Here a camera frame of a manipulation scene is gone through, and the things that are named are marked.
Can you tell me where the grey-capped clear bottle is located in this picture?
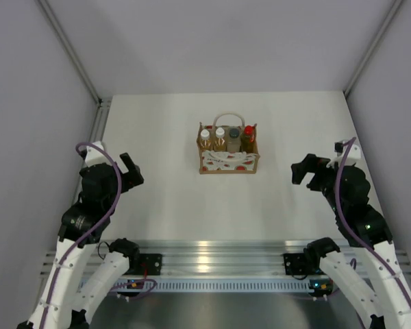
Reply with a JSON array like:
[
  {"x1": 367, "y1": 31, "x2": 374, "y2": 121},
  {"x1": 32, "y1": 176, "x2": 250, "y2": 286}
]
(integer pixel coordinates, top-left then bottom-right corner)
[{"x1": 227, "y1": 127, "x2": 241, "y2": 153}]

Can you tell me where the burlap watermelon print canvas bag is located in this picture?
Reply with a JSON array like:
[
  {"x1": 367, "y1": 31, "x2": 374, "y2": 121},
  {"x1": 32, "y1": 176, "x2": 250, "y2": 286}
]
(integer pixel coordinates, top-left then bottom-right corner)
[{"x1": 196, "y1": 112, "x2": 260, "y2": 175}]

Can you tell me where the white-capped yellow bottle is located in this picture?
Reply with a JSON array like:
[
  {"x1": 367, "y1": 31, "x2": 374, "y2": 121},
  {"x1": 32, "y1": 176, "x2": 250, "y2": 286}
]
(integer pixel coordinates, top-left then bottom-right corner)
[
  {"x1": 199, "y1": 129, "x2": 213, "y2": 151},
  {"x1": 213, "y1": 127, "x2": 226, "y2": 151}
]

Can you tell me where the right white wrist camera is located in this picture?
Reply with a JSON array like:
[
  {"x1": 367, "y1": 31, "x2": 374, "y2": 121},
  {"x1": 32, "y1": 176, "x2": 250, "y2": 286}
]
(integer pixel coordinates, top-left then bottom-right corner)
[{"x1": 332, "y1": 138, "x2": 362, "y2": 166}]

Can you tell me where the red-capped yellow bottle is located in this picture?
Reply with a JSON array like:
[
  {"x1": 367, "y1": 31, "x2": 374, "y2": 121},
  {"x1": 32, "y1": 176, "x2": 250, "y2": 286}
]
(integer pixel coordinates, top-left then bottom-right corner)
[{"x1": 241, "y1": 125, "x2": 255, "y2": 154}]

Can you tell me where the aluminium mounting rail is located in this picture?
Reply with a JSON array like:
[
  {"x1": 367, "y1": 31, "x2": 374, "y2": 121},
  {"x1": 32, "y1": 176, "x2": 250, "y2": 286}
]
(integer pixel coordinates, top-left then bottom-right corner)
[{"x1": 39, "y1": 239, "x2": 411, "y2": 280}]

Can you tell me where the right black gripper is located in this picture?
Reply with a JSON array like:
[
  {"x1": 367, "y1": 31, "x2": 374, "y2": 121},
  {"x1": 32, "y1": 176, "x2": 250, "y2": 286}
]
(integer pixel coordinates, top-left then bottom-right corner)
[{"x1": 290, "y1": 154, "x2": 345, "y2": 214}]

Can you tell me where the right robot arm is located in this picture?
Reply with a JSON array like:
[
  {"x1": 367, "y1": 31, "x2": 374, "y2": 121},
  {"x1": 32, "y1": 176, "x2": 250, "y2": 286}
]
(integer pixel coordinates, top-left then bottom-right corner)
[{"x1": 291, "y1": 154, "x2": 411, "y2": 328}]

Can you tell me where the left white-capped yellow bottle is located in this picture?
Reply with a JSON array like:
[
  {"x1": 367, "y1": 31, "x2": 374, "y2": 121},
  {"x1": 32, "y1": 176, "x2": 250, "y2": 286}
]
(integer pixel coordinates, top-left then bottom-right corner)
[{"x1": 199, "y1": 129, "x2": 213, "y2": 151}]

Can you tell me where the white slotted cable duct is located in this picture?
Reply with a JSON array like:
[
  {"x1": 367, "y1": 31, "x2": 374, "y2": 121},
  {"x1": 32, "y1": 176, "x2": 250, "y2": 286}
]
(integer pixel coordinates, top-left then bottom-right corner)
[{"x1": 111, "y1": 278, "x2": 334, "y2": 293}]

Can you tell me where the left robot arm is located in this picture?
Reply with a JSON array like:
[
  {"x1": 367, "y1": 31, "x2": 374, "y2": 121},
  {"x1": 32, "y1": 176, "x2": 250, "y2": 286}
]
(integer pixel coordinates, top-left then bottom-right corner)
[{"x1": 18, "y1": 149, "x2": 144, "y2": 328}]

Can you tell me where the aluminium frame post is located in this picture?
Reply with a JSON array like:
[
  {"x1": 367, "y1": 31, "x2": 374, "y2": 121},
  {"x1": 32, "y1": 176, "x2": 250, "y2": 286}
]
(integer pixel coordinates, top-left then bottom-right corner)
[
  {"x1": 342, "y1": 0, "x2": 405, "y2": 99},
  {"x1": 34, "y1": 0, "x2": 101, "y2": 106}
]

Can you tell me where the right aluminium frame post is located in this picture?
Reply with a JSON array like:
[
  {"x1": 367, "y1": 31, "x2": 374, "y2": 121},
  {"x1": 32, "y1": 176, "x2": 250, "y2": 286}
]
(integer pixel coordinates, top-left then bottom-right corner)
[{"x1": 342, "y1": 0, "x2": 405, "y2": 99}]

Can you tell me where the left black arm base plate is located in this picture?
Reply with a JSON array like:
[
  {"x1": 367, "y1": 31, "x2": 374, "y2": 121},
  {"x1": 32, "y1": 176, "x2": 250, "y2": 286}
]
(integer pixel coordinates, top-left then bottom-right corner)
[{"x1": 125, "y1": 254, "x2": 162, "y2": 276}]

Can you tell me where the left aluminium frame post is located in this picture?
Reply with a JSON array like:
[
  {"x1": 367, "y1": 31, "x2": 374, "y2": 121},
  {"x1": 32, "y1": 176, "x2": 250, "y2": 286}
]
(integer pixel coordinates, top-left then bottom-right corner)
[{"x1": 34, "y1": 0, "x2": 101, "y2": 106}]

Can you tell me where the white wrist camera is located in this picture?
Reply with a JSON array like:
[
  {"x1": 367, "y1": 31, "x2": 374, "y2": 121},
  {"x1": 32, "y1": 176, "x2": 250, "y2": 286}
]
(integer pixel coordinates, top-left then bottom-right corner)
[
  {"x1": 82, "y1": 145, "x2": 110, "y2": 167},
  {"x1": 332, "y1": 138, "x2": 362, "y2": 166}
]

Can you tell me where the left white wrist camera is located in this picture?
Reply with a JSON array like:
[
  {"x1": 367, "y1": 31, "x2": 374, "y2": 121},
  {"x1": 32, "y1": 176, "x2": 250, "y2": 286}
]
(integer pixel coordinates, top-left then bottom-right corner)
[{"x1": 82, "y1": 145, "x2": 110, "y2": 167}]

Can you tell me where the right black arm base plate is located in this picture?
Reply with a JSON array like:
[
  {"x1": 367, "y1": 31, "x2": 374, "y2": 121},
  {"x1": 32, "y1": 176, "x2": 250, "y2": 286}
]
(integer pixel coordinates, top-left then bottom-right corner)
[{"x1": 283, "y1": 253, "x2": 311, "y2": 278}]

